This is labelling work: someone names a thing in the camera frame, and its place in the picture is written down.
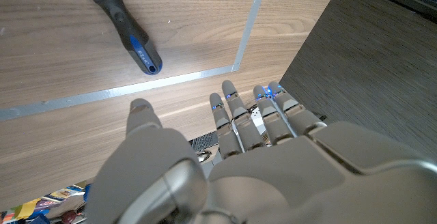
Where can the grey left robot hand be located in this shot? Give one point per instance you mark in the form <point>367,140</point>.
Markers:
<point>273,183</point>

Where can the white power strip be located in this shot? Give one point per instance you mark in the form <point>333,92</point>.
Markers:
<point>256,116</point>

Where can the black laptop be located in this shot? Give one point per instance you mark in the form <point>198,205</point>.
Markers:
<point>205,141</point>

